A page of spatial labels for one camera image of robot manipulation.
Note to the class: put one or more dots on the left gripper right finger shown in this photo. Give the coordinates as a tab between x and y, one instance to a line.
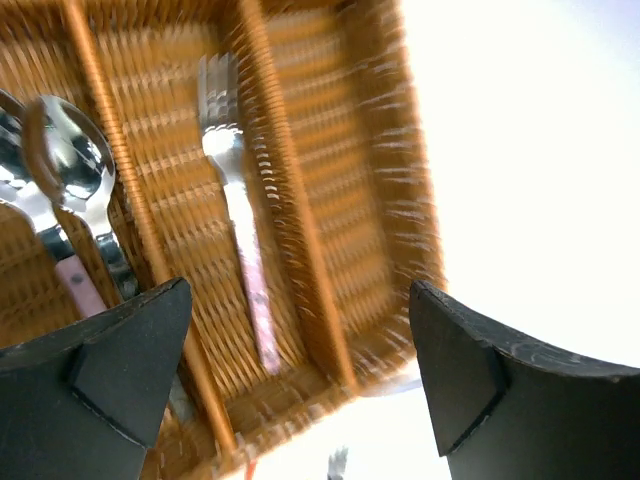
505	405

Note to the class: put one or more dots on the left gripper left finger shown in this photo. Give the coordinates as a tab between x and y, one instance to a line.
87	401

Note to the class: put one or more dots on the dark floral-handled fork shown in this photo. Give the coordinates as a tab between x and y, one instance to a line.
337	463

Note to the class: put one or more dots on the red chopstick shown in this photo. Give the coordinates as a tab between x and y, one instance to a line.
250	470

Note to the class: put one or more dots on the pink-handled spoon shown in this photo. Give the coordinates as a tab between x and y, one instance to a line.
20	192

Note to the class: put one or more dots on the dark floral-handled spoon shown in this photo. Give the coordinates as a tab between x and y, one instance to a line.
71	162

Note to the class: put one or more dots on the pink-handled fork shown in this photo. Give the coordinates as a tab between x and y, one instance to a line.
223	144

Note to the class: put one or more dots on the brown wicker cutlery tray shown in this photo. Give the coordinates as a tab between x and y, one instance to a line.
211	216

